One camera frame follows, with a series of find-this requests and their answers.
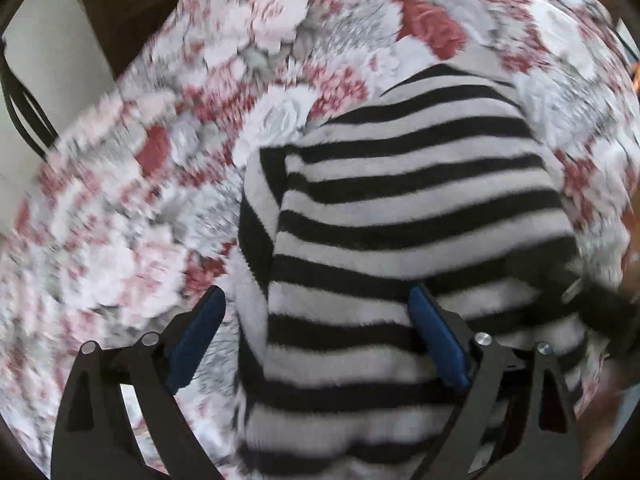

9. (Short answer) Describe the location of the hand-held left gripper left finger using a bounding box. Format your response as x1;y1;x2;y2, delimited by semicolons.
50;285;227;480

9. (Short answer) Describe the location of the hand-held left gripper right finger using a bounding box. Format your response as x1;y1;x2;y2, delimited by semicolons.
408;284;584;480

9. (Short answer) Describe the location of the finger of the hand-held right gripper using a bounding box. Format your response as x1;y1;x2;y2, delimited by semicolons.
550;260;640;361

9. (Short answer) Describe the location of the black and white striped sweater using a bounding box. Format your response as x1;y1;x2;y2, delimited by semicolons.
235;64;621;480

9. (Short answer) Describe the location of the floral blanket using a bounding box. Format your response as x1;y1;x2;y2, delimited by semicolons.
0;0;640;476

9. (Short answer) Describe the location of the black metal shelf rack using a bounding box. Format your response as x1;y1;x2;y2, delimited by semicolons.
0;40;58;161

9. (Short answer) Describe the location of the dark wooden bed post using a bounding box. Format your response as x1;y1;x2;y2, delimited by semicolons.
65;0;211;78

